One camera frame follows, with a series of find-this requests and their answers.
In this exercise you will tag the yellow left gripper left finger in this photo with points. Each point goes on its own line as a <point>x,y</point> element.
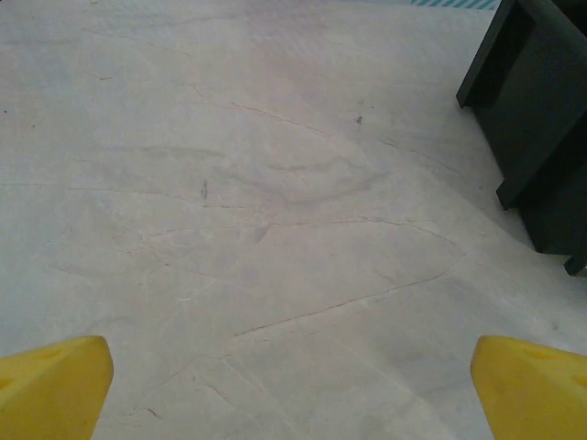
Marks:
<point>46,394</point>

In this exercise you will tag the black plastic bin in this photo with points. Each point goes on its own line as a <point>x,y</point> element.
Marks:
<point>541,114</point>

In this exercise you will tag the plaid backdrop panel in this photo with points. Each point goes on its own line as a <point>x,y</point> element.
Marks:
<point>449,3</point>

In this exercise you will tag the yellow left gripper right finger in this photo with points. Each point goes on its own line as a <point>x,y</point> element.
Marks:
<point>536,394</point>

